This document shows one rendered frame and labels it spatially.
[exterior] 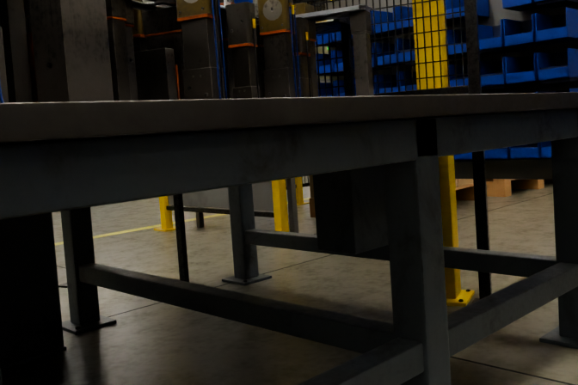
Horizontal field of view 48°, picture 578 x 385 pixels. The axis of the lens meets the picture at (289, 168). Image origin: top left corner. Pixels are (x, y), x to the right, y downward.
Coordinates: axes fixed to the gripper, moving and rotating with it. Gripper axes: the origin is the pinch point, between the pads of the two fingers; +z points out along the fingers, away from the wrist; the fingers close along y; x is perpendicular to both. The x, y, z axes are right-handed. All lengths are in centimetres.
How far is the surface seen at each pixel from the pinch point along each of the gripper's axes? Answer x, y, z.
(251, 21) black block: -20.2, 20.7, 10.3
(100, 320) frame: 7, -64, 103
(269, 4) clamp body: -8.3, 20.3, 4.3
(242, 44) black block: -21.8, 18.2, 16.1
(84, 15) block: -82, 21, 17
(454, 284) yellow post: 59, 53, 98
